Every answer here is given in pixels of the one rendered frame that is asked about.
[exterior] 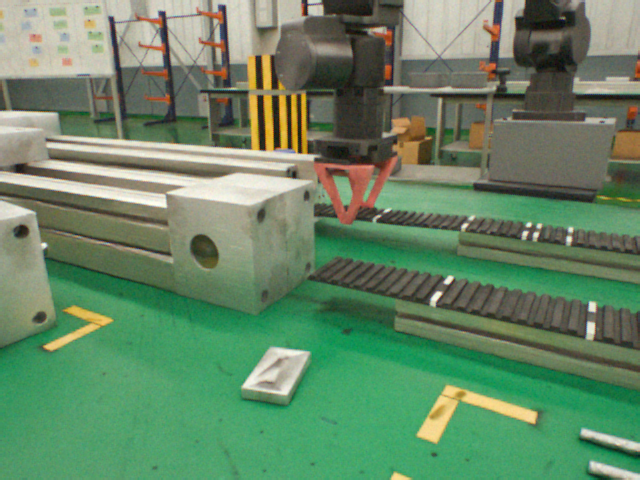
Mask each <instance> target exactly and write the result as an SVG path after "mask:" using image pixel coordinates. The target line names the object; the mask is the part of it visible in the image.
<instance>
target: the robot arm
mask: <svg viewBox="0 0 640 480"><path fill-rule="evenodd" d="M321 3H322V6H323V15H313V14H309V15H308V16H302V18H296V19H294V18H291V19H289V20H284V21H283V22H282V24H281V28H280V30H281V38H280V40H279V42H277V45H276V48H275V55H274V66H275V72H276V76H277V78H279V80H280V82H281V83H282V85H283V87H284V88H285V89H287V90H289V91H322V90H334V122H333V135H327V136H323V138H318V139H314V151H319V152H321V155H320V156H317V157H314V169H315V172H316V174H317V175H318V177H319V179H320V181H321V183H322V184H323V186H324V189H325V191H326V193H327V195H328V196H330V198H331V201H332V203H333V206H334V209H335V211H336V213H337V216H338V218H339V220H340V223H341V224H346V225H352V224H353V222H354V219H355V216H356V214H357V211H358V209H359V206H361V207H363V208H365V207H369V208H370V209H371V208H373V206H374V203H375V201H376V199H377V197H378V195H380V193H381V191H382V189H383V186H384V184H385V182H386V180H387V179H388V177H389V175H390V173H391V171H392V168H393V167H394V165H395V163H397V160H398V151H397V150H392V145H398V133H385V132H383V114H384V89H382V88H385V61H386V40H384V37H374V35H373V32H372V31H369V30H362V29H371V28H379V27H388V26H396V25H400V7H404V0H321ZM514 24H515V34H514V38H513V46H512V51H513V58H514V61H515V63H516V65H518V66H525V68H535V70H536V72H537V73H532V74H530V81H529V91H528V92H526V94H525V104H524V110H512V115H511V120H512V121H562V122H585V115H587V112H585V111H578V110H574V105H575V97H576V92H573V87H574V79H575V73H577V70H578V64H581V63H582V62H583V61H584V59H585V57H586V55H588V52H589V49H590V43H591V24H590V20H589V18H587V17H586V16H585V1H581V2H572V0H525V4H524V8H522V9H520V10H519V11H517V12H516V14H515V16H514ZM340 88H341V89H340ZM374 168H378V169H380V173H378V175H377V178H376V180H375V182H374V184H373V188H372V190H371V192H370V195H369V197H368V199H367V201H365V200H364V195H365V192H366V190H367V186H368V184H369V181H370V179H371V176H372V174H373V171H374ZM333 175H335V176H345V177H348V179H349V182H350V185H351V190H352V193H353V194H352V199H351V202H350V206H349V209H348V212H346V211H344V208H343V205H342V201H341V198H340V196H339V193H338V190H337V186H336V184H335V181H334V178H333Z"/></svg>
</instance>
